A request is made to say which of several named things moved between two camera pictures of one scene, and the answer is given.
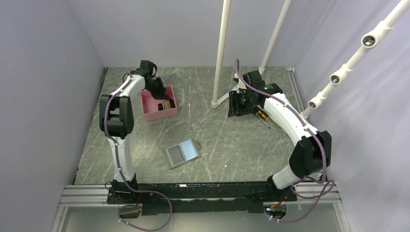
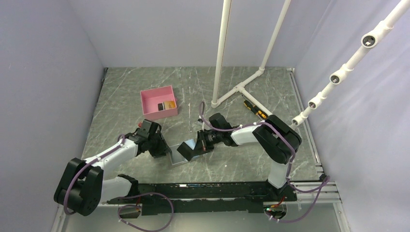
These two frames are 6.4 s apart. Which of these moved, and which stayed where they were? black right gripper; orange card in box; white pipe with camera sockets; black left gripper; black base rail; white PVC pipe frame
Moved: black right gripper; black left gripper
Stayed: black base rail; white PVC pipe frame; white pipe with camera sockets; orange card in box
